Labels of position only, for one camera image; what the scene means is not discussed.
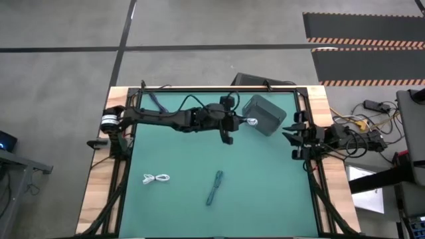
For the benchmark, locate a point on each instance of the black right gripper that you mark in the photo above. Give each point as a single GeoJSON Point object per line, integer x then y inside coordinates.
{"type": "Point", "coordinates": [312, 136]}

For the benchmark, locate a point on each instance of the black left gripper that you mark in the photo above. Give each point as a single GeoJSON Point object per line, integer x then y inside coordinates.
{"type": "Point", "coordinates": [229, 123]}

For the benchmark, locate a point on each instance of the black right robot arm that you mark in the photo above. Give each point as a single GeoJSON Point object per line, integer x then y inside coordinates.
{"type": "Point", "coordinates": [352, 139]}

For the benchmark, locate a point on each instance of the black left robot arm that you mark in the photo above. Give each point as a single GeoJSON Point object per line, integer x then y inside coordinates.
{"type": "Point", "coordinates": [156, 117]}

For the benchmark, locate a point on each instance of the grey translucent plastic bin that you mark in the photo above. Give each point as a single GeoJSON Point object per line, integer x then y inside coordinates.
{"type": "Point", "coordinates": [265, 109]}

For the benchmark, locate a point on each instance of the black box behind table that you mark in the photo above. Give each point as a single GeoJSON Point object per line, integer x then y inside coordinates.
{"type": "Point", "coordinates": [249, 79]}

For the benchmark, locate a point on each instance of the green table mat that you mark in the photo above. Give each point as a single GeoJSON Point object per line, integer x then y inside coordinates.
{"type": "Point", "coordinates": [265, 186]}

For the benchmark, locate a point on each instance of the black power strip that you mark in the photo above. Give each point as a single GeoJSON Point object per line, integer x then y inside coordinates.
{"type": "Point", "coordinates": [375, 105]}

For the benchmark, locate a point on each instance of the black stand beam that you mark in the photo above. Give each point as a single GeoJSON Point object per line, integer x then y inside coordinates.
{"type": "Point", "coordinates": [375, 181]}

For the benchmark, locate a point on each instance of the black hazard-striped floor mat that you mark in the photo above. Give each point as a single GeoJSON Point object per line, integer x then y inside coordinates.
{"type": "Point", "coordinates": [365, 64]}
{"type": "Point", "coordinates": [362, 26]}

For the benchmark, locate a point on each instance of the grey cart top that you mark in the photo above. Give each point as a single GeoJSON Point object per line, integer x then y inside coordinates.
{"type": "Point", "coordinates": [413, 132]}

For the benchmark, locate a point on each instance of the control panel with blue buttons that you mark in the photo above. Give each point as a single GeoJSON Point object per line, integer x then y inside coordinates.
{"type": "Point", "coordinates": [416, 227]}

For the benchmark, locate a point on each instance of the grey metal desk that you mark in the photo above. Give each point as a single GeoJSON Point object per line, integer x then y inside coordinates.
{"type": "Point", "coordinates": [20, 162]}

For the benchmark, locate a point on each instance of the black device with blue light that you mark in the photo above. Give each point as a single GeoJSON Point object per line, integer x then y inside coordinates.
{"type": "Point", "coordinates": [6, 141]}

